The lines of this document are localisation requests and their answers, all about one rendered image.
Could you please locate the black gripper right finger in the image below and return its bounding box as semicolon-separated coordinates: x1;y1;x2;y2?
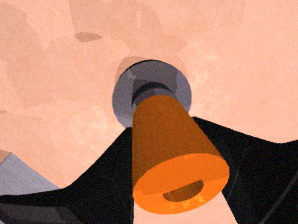
192;116;298;224

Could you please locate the orange knob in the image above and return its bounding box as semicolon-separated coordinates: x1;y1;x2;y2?
132;95;230;214

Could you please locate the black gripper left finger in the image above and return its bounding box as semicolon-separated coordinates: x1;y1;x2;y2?
0;127;134;224

